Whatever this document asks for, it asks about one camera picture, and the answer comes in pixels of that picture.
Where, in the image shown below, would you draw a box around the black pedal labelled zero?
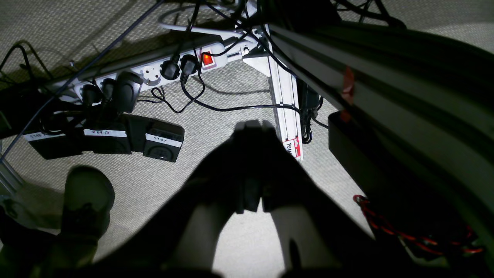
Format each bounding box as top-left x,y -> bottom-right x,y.
83,121 -> 131,154

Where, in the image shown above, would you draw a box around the aluminium frame leg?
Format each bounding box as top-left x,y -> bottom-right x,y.
242,25 -> 303,161

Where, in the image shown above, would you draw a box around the black pedal labelled stop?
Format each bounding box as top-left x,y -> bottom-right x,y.
143,121 -> 185,163

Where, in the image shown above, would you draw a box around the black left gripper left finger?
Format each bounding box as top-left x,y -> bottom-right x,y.
92,121 -> 252,278

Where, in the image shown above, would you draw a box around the white power strip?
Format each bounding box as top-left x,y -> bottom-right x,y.
59,42 -> 228,104

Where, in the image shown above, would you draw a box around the black pedal labelled start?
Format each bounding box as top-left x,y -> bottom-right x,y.
23,128 -> 83,160

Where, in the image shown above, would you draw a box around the black power cable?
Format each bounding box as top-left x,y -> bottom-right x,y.
151,73 -> 301,115

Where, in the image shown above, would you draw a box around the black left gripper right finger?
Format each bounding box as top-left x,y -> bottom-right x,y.
251,120 -> 390,278

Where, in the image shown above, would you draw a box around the dark shoe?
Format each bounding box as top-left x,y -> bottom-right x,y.
57,165 -> 115,247

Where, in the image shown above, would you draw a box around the red cable bundle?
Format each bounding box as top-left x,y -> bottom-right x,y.
353,195 -> 484,256

